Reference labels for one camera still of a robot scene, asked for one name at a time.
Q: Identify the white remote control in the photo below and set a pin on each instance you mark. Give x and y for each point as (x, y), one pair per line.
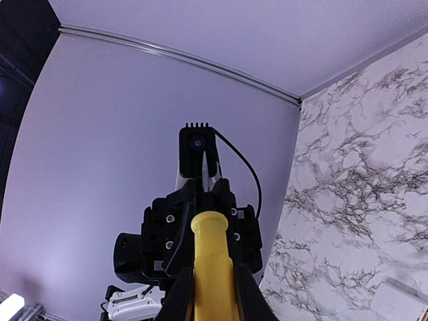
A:
(394, 300)

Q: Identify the left aluminium frame post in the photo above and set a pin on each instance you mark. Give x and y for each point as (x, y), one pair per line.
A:
(182, 57)

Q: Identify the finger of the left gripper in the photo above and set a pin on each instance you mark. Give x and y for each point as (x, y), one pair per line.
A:
(222, 200)
(184, 203)

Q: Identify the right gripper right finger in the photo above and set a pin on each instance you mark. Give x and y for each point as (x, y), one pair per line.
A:
(251, 304)

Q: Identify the white light bar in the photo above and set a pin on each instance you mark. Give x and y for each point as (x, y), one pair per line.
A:
(11, 306)

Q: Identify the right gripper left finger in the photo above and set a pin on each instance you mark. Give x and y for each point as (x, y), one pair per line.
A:
(179, 304)

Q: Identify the yellow handled screwdriver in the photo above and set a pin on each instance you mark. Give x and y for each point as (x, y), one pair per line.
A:
(214, 294)

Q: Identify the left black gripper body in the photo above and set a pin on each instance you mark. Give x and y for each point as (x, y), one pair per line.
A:
(140, 258)

